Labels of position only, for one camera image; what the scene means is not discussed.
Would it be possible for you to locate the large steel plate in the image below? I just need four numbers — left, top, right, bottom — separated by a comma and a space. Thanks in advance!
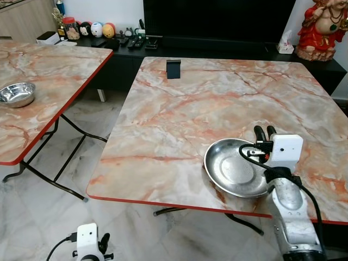
204, 138, 272, 198

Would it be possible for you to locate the white tissue box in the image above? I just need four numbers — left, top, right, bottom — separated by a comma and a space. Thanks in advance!
276, 30, 295, 54

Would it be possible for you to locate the red laughing Buddha statue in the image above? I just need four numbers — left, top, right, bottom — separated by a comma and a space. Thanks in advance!
296, 0, 348, 61

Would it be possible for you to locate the black television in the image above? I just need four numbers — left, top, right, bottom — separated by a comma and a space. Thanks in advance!
143, 0, 298, 44

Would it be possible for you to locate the green and white mug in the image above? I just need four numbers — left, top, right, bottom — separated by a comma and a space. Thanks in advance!
136, 19, 147, 39

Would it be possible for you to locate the small steel bowl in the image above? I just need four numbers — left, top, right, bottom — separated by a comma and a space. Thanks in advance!
0, 82, 36, 108

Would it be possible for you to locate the orange round figurine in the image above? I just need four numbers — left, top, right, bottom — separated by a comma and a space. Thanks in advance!
102, 23, 116, 39

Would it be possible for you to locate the white round figurine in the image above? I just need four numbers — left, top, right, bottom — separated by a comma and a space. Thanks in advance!
90, 22, 104, 38

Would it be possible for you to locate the black round figurine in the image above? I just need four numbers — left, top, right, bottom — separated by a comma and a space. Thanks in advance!
79, 22, 91, 38

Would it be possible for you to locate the white flat box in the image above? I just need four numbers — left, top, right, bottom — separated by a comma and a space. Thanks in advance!
37, 31, 60, 44

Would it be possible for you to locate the jar with red lid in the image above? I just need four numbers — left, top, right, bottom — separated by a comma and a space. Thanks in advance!
63, 17, 78, 40

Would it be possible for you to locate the gold trophy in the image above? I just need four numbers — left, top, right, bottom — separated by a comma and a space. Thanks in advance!
53, 8, 65, 39

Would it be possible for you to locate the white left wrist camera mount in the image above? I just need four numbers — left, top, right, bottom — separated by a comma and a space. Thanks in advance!
76, 223, 99, 256

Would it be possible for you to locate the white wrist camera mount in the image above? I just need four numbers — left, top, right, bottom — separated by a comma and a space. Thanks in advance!
270, 135, 304, 169
76, 223, 99, 256

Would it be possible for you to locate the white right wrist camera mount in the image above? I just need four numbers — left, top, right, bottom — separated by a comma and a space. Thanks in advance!
270, 135, 304, 169

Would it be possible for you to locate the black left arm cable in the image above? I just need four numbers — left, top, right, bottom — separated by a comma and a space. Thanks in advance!
46, 234, 78, 261

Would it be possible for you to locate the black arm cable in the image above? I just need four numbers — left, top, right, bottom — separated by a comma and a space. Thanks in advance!
239, 142, 325, 243
46, 234, 78, 261

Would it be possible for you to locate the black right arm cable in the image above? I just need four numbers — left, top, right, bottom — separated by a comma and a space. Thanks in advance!
239, 142, 325, 243

